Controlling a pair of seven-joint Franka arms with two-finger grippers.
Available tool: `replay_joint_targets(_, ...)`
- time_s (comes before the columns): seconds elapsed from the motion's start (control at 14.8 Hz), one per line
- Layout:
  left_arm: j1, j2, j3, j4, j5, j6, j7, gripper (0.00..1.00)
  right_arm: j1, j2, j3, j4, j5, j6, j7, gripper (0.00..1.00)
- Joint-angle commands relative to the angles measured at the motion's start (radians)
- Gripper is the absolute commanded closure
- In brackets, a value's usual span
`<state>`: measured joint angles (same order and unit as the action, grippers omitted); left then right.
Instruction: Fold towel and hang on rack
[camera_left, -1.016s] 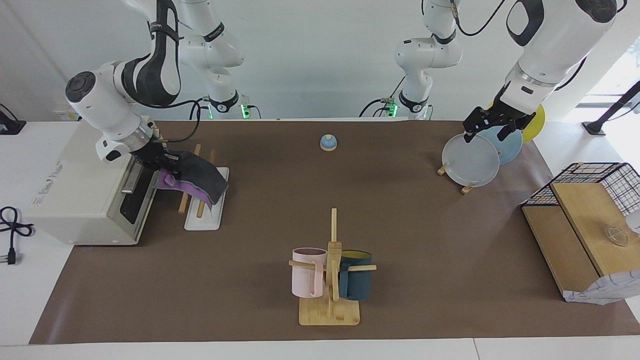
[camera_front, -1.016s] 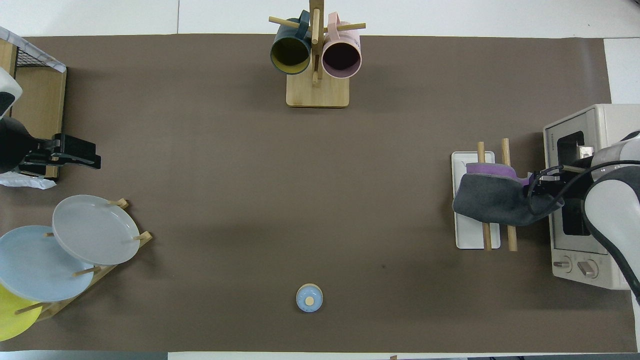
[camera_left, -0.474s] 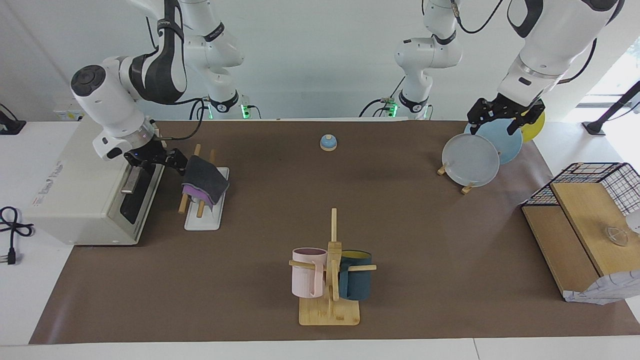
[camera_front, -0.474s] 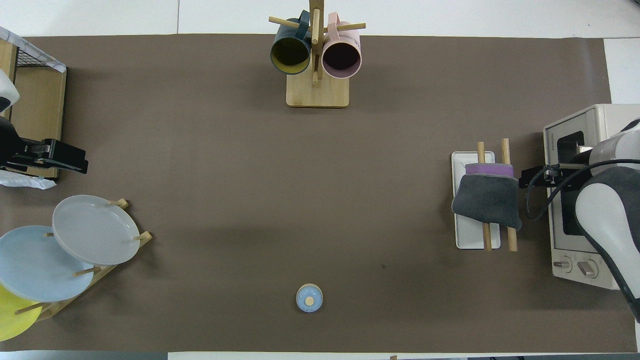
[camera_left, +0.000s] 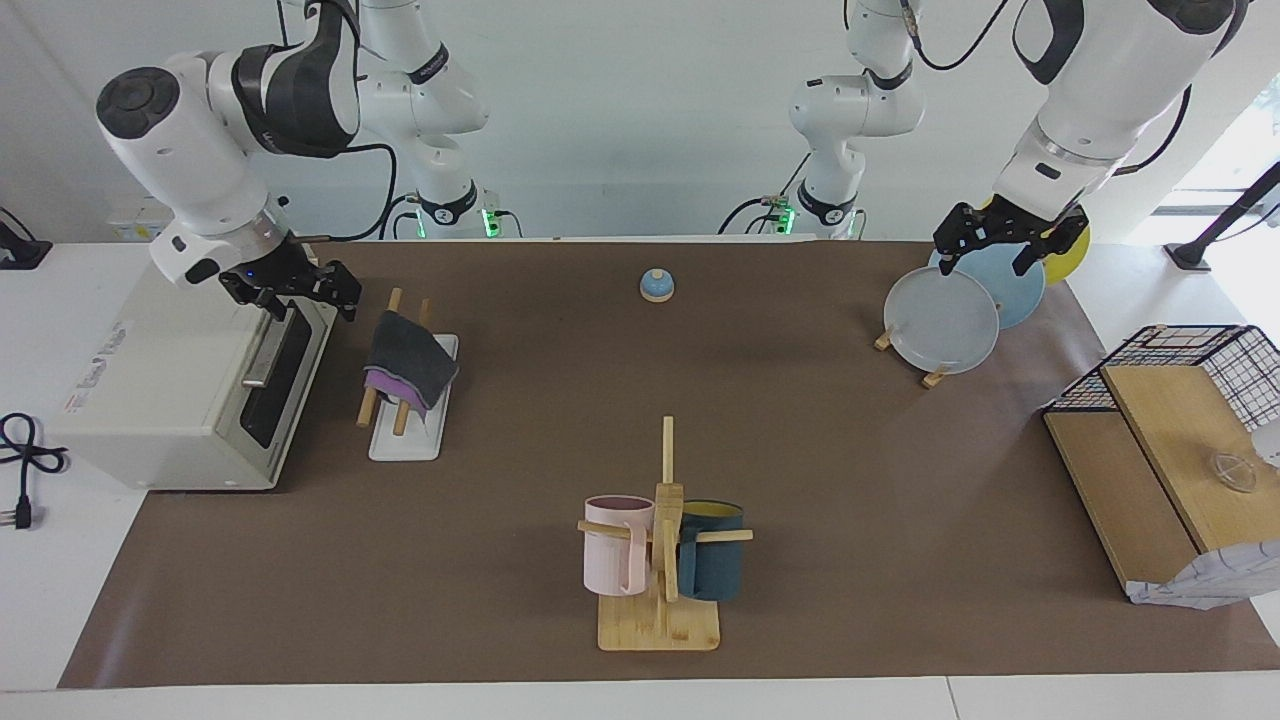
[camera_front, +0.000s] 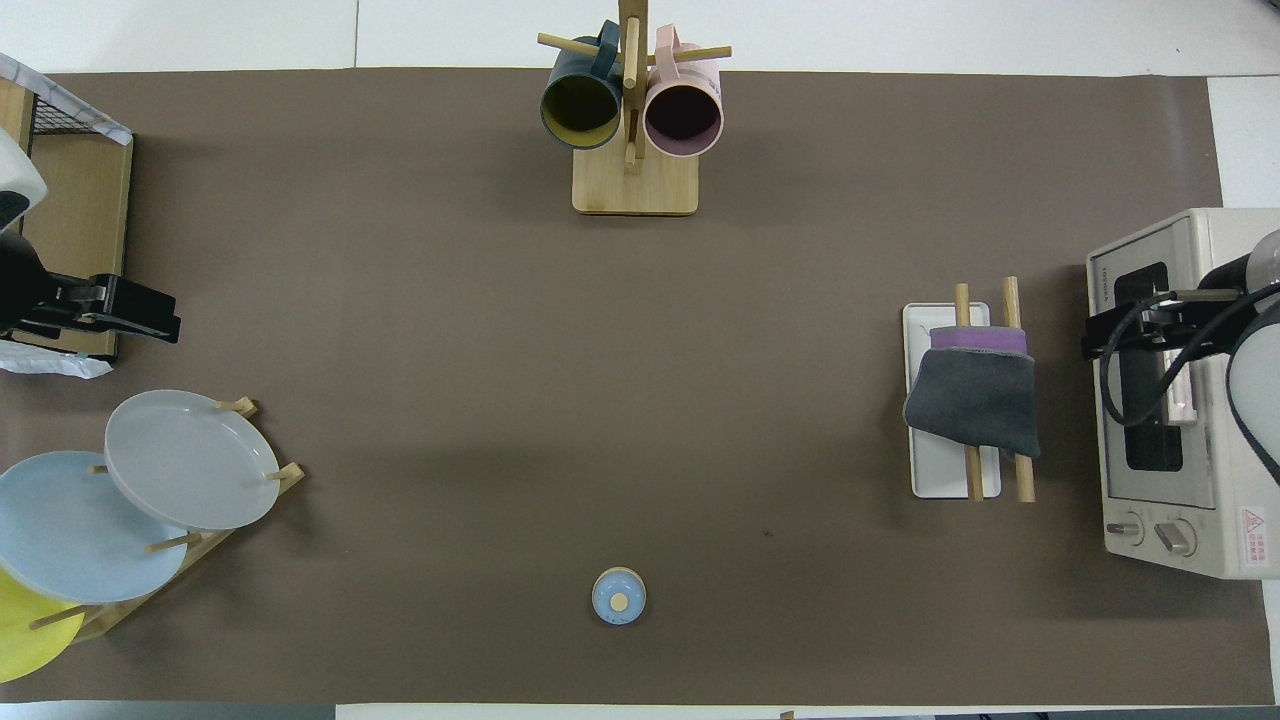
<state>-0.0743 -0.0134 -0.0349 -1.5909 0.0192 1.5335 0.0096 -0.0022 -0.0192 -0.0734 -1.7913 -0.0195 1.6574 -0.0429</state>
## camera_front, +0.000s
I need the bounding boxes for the dark teal mug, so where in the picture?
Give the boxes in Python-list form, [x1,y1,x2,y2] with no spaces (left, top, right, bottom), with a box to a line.
[540,20,626,151]

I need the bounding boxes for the pink mug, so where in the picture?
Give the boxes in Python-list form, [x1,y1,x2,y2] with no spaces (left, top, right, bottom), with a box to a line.
[644,25,724,159]

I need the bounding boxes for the wooden plate rack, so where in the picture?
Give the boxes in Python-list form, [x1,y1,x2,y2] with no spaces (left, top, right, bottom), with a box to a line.
[30,397,306,643]

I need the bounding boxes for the wooden cabinet with wire basket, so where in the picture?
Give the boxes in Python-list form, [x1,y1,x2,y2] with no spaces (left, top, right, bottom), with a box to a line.
[0,50,134,379]

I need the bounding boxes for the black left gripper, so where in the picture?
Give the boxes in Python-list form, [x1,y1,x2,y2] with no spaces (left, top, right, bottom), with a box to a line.
[0,235,184,347]

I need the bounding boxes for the yellow plate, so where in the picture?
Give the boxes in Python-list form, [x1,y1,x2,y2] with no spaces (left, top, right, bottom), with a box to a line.
[0,568,89,683]

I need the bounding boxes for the purple and grey towel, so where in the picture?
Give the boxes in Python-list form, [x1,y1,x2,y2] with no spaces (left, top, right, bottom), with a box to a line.
[903,325,1041,459]

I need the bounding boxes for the light blue plate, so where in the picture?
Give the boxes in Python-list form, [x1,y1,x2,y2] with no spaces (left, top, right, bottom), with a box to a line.
[0,450,191,604]

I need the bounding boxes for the brown table mat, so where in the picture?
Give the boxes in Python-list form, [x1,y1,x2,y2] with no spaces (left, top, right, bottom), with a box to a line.
[0,67,1276,706]

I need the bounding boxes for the cream toaster oven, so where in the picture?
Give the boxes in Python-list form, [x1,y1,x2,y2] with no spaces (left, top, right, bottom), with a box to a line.
[1086,207,1280,581]

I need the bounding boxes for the grey plate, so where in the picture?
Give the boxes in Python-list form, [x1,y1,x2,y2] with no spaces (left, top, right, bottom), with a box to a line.
[104,390,281,531]

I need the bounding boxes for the wooden mug tree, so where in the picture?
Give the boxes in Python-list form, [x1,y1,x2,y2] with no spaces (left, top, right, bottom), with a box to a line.
[537,0,733,217]

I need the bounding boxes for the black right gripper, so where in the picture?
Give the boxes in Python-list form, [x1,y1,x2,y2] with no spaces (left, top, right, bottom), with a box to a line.
[1081,252,1257,362]

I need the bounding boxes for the white towel rack wooden bars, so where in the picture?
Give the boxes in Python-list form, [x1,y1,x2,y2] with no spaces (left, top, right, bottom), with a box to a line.
[902,277,1036,504]

